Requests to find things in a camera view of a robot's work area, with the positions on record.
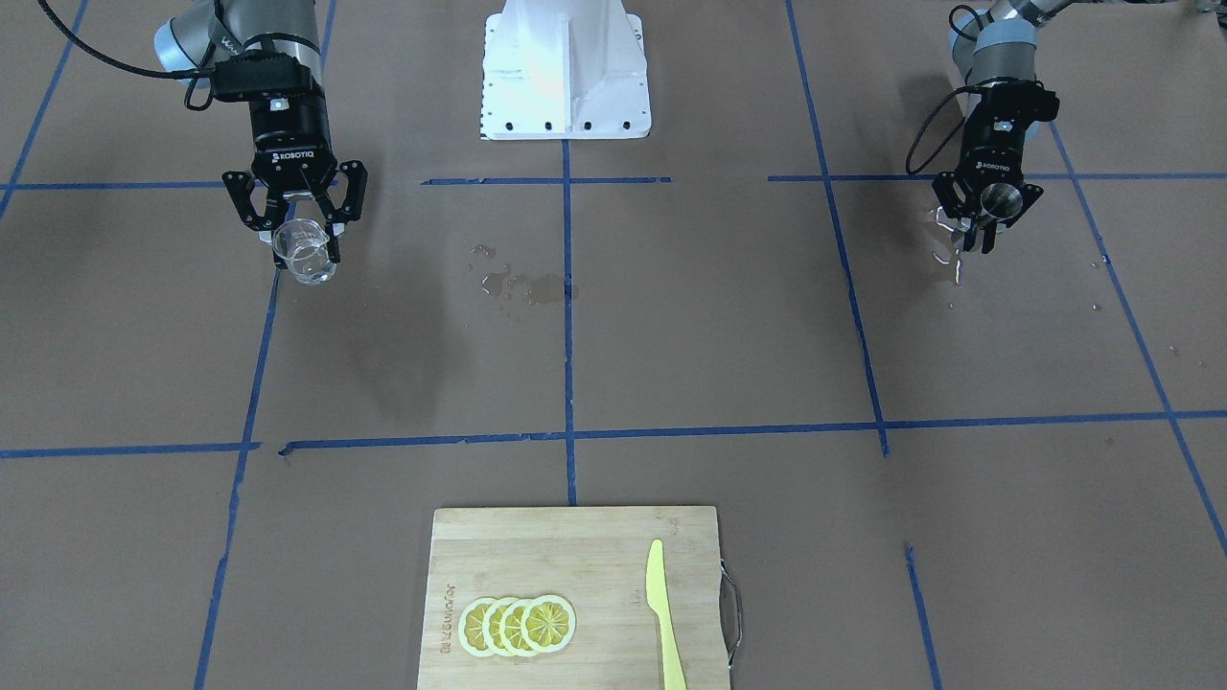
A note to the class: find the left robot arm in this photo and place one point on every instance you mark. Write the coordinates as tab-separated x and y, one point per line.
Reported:
995	50

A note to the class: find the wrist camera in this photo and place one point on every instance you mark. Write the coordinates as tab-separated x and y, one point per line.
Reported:
1018	101
259	75

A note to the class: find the clear glass measuring cup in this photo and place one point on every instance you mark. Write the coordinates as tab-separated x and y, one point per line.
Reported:
302	245

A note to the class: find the yellow plastic knife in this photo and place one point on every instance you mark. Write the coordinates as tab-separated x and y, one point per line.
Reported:
658	602

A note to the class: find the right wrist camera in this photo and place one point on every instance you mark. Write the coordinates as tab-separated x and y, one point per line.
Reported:
259	75

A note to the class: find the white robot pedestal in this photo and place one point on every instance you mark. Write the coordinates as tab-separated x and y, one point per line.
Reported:
564	70

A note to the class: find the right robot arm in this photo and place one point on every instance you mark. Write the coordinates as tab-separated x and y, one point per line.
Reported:
209	32

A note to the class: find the bamboo cutting board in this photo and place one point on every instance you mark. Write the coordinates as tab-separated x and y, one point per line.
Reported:
594	557

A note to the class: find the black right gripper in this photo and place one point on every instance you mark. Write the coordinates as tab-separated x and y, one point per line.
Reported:
291	139

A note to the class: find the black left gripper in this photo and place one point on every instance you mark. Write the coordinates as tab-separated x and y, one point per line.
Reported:
993	158

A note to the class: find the steel cocktail shaker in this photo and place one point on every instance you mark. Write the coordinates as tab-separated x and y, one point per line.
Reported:
999	202

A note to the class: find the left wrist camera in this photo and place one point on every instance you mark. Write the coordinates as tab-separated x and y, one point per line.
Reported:
1018	101

